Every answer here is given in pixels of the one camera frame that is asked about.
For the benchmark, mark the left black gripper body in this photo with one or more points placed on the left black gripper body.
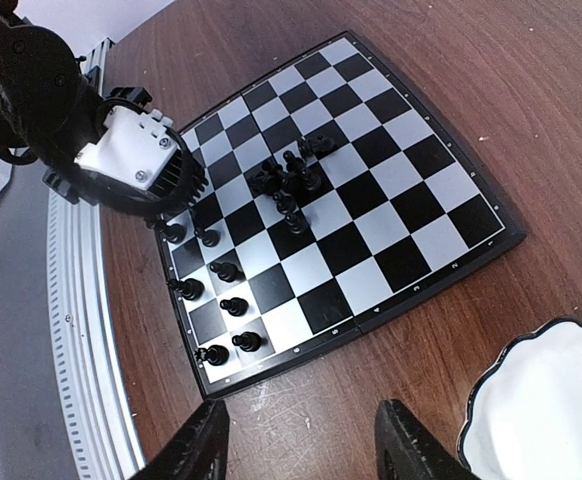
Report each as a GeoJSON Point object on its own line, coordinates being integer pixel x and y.
{"type": "Point", "coordinates": [181, 184]}

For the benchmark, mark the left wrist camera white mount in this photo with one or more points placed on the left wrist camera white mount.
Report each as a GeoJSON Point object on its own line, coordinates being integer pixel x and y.
{"type": "Point", "coordinates": [134, 145]}

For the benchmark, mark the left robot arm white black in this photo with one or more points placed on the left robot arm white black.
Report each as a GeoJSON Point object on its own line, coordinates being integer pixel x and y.
{"type": "Point", "coordinates": [48, 107]}

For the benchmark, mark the black chess king piece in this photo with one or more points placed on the black chess king piece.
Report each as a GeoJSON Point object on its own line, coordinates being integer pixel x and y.
{"type": "Point", "coordinates": [172, 233]}

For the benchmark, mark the black bishop back row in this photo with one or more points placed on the black bishop back row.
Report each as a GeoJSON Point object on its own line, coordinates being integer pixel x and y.
{"type": "Point", "coordinates": [190, 289]}

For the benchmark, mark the black pawn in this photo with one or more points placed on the black pawn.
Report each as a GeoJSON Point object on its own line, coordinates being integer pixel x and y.
{"type": "Point", "coordinates": [235, 306]}
{"type": "Point", "coordinates": [247, 341]}
{"type": "Point", "coordinates": [225, 271]}
{"type": "Point", "coordinates": [209, 238]}

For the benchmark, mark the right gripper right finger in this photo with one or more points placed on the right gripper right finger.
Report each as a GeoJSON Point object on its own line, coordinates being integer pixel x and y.
{"type": "Point", "coordinates": [406, 449]}

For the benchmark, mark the black grey chessboard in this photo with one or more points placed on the black grey chessboard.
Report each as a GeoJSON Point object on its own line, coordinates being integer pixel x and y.
{"type": "Point", "coordinates": [404, 211]}

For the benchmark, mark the pile of black chess pieces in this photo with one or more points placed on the pile of black chess pieces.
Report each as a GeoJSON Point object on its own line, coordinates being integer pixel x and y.
{"type": "Point", "coordinates": [283, 186]}

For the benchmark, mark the aluminium front rail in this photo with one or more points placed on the aluminium front rail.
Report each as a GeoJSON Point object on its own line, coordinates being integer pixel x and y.
{"type": "Point", "coordinates": [64, 412]}

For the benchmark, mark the white scalloped bowl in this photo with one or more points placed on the white scalloped bowl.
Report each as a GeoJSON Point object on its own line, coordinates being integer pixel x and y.
{"type": "Point", "coordinates": [524, 414]}

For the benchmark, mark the black knight lying apart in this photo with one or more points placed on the black knight lying apart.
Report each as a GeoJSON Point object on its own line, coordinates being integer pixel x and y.
{"type": "Point", "coordinates": [318, 146]}

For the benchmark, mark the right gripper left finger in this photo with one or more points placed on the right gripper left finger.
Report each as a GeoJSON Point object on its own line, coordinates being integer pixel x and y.
{"type": "Point", "coordinates": [198, 450]}

